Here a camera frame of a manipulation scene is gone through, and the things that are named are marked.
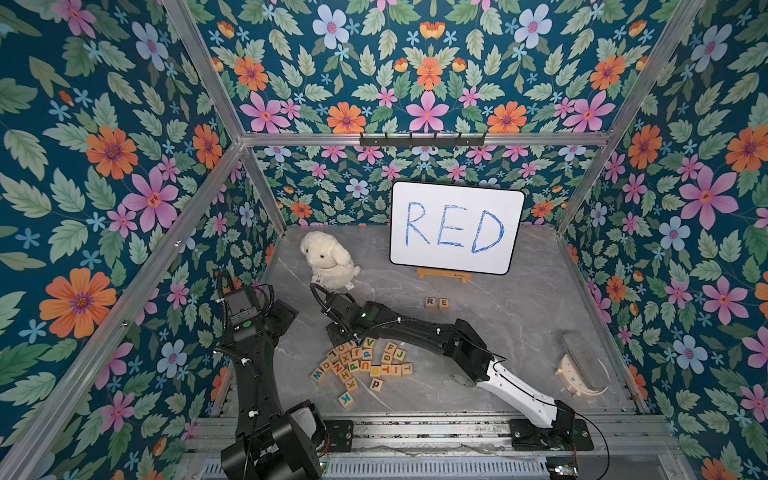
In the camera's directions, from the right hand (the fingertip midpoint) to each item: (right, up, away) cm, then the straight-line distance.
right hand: (339, 324), depth 92 cm
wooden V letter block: (+10, -5, -4) cm, 11 cm away
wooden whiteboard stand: (+40, +15, +7) cm, 43 cm away
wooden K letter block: (+5, -17, -14) cm, 22 cm away
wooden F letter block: (+16, -6, -6) cm, 18 cm away
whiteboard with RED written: (+37, +31, +4) cm, 48 cm away
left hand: (-11, +6, -11) cm, 17 cm away
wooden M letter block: (-4, -12, -10) cm, 16 cm away
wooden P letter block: (+13, -14, -12) cm, 22 cm away
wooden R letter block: (+29, +6, +4) cm, 30 cm away
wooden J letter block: (+19, -8, -7) cm, 22 cm away
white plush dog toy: (-2, +18, -1) cm, 19 cm away
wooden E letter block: (+33, +6, +4) cm, 34 cm away
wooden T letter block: (+21, -10, -10) cm, 25 cm away
